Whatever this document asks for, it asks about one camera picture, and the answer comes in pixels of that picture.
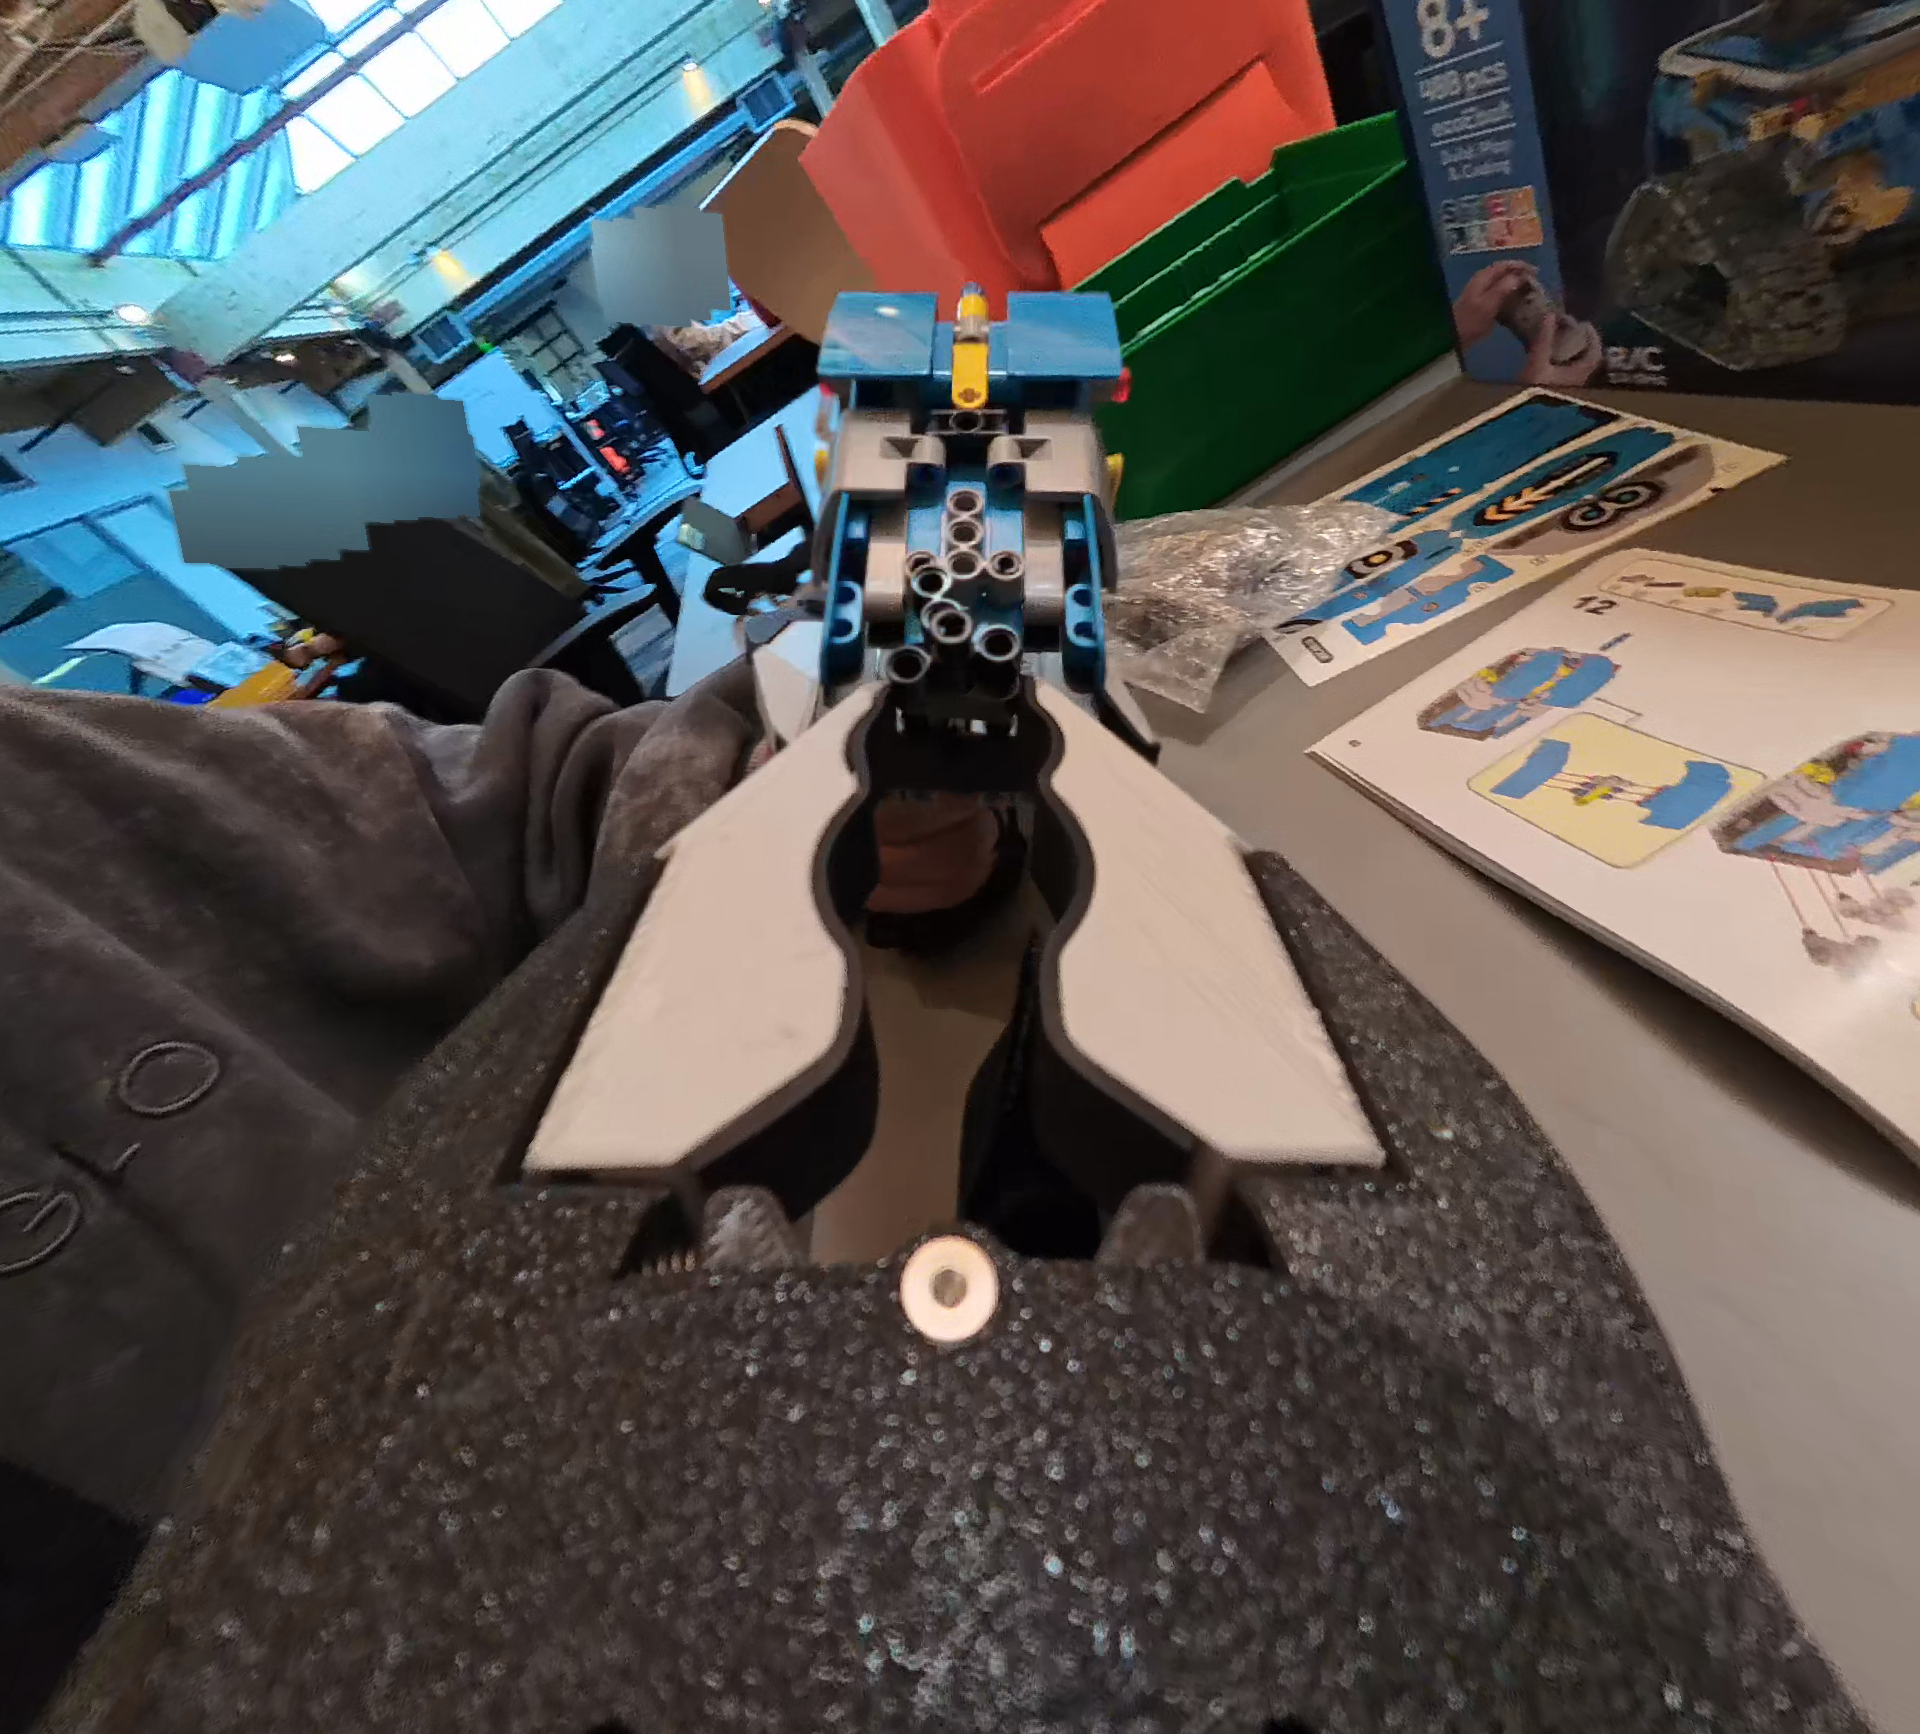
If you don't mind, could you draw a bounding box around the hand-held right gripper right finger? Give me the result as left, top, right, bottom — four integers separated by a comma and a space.
1027, 677, 1387, 1256

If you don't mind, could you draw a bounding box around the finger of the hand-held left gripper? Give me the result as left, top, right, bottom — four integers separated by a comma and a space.
747, 639, 825, 758
1072, 661, 1166, 758

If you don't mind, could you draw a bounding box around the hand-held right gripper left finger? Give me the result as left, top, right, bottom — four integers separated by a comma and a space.
524, 680, 888, 1264

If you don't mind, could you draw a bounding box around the blue grey toy robot model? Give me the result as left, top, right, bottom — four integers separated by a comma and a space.
810, 282, 1135, 725

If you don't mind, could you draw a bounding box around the grey desk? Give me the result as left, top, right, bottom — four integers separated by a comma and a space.
661, 384, 1920, 1734

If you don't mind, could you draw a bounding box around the person's left hand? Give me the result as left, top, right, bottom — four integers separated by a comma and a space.
862, 797, 1030, 919

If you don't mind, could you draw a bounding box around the crumpled clear plastic wrap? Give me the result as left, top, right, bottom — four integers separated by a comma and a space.
1106, 500, 1360, 717

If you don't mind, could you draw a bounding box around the black office chair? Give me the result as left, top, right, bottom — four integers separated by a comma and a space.
293, 510, 670, 720

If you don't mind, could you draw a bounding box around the blue sticker sheet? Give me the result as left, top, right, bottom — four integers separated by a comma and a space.
1264, 388, 1788, 690

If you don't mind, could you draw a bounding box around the green box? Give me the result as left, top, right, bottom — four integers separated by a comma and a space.
1081, 110, 1461, 523

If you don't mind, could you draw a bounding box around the open instruction booklet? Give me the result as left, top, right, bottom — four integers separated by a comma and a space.
1308, 546, 1920, 1167

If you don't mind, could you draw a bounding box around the orange paper bag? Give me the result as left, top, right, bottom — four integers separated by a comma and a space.
798, 0, 1339, 313

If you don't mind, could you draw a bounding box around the dark toy kit box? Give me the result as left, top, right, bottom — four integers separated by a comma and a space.
1339, 0, 1920, 399

